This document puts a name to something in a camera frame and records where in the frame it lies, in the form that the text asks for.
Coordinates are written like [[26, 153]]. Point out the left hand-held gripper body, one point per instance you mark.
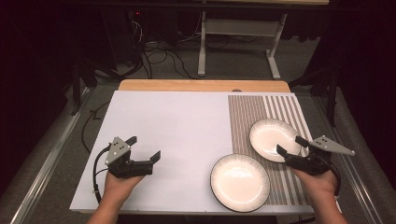
[[116, 152]]

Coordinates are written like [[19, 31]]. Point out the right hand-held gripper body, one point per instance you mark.
[[311, 163]]

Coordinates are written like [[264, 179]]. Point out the white plate with dark rim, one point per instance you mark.
[[269, 138], [239, 183]]

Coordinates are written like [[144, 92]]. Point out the person's right hand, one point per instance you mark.
[[320, 186]]

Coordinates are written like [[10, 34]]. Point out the person's left hand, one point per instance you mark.
[[118, 186]]

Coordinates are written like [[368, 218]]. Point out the brown striped table mat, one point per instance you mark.
[[243, 124]]

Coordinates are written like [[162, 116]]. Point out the black metal stand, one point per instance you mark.
[[332, 93], [76, 90]]

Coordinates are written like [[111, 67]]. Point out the black computer tower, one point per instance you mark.
[[121, 37]]

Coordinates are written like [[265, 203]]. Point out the metal floor rail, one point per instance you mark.
[[46, 165], [355, 180]]

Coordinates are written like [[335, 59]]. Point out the white metal frame desk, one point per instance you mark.
[[239, 27]]

